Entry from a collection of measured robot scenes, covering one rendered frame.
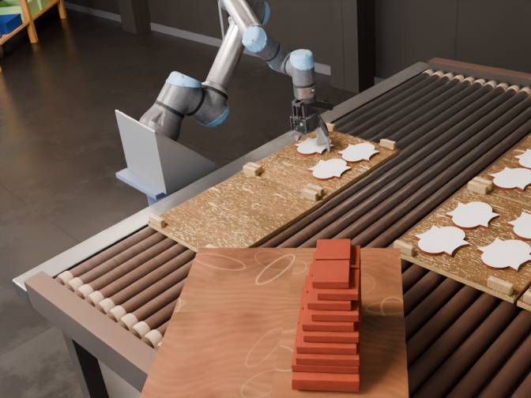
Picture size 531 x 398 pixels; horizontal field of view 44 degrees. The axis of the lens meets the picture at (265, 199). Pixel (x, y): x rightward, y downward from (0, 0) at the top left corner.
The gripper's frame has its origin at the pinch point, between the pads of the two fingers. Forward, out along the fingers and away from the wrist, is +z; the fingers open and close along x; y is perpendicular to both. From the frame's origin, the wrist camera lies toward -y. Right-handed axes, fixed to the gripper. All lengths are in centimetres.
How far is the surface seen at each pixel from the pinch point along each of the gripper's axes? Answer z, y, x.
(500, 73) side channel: 3, -95, 22
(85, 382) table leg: 41, 101, -13
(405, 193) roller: 2.5, 6.2, 42.2
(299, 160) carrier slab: 0.2, 10.6, 2.4
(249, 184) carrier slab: -0.7, 32.6, -0.3
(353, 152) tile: -0.4, -2.6, 15.5
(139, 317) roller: -1, 95, 23
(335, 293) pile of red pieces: -30, 84, 79
